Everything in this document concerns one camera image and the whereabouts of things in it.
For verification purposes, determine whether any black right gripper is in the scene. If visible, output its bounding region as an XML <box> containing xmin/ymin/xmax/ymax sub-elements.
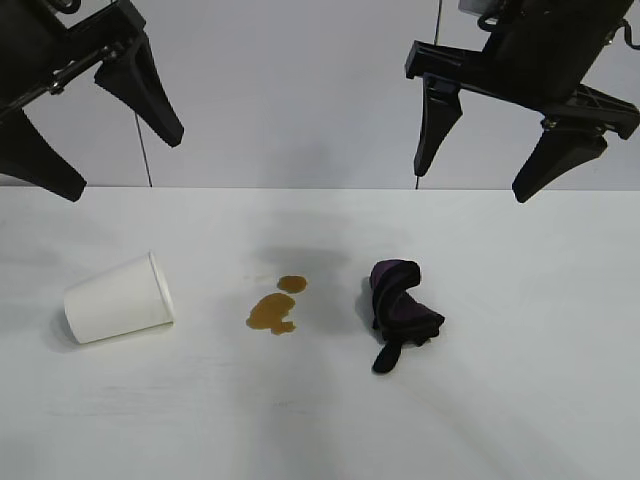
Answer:
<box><xmin>403</xmin><ymin>0</ymin><xmax>640</xmax><ymax>204</ymax></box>

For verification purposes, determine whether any thin black hanging cable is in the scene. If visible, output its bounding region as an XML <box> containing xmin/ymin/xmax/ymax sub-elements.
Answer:
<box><xmin>412</xmin><ymin>0</ymin><xmax>444</xmax><ymax>191</ymax></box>
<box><xmin>133</xmin><ymin>112</ymin><xmax>154</xmax><ymax>189</ymax></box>

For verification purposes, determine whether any purple cloth with black trim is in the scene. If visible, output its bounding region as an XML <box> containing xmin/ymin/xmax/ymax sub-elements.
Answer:
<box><xmin>368</xmin><ymin>257</ymin><xmax>447</xmax><ymax>376</ymax></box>

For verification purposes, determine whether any large brown liquid puddle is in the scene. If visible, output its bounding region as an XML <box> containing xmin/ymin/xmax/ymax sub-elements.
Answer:
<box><xmin>244</xmin><ymin>292</ymin><xmax>298</xmax><ymax>336</ymax></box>

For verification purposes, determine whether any small brown liquid puddle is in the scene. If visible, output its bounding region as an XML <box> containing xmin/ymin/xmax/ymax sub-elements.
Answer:
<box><xmin>275</xmin><ymin>274</ymin><xmax>309</xmax><ymax>293</ymax></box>

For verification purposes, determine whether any coiled black gripper cable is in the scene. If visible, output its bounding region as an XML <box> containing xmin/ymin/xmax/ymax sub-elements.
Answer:
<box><xmin>606</xmin><ymin>12</ymin><xmax>635</xmax><ymax>52</ymax></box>

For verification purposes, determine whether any white paper cup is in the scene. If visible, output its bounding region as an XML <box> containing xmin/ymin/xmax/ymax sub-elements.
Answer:
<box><xmin>63</xmin><ymin>250</ymin><xmax>177</xmax><ymax>346</ymax></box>

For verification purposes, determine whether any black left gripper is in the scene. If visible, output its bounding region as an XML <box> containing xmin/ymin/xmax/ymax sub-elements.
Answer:
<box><xmin>0</xmin><ymin>0</ymin><xmax>186</xmax><ymax>203</ymax></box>

